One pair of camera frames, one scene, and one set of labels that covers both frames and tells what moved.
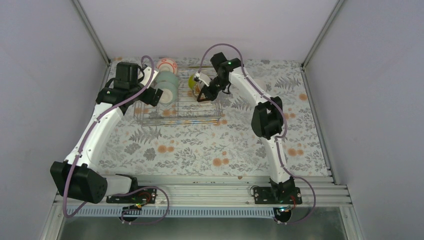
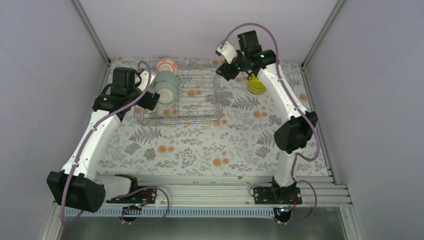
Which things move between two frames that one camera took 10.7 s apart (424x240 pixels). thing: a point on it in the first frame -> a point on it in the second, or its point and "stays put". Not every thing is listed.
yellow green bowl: x=191 y=82 -> x=255 y=86
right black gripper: x=211 y=95 -> x=227 y=72
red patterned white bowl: x=166 y=64 stays put
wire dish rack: x=185 y=110 stays put
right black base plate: x=277 y=195 stays put
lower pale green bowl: x=170 y=92 stays put
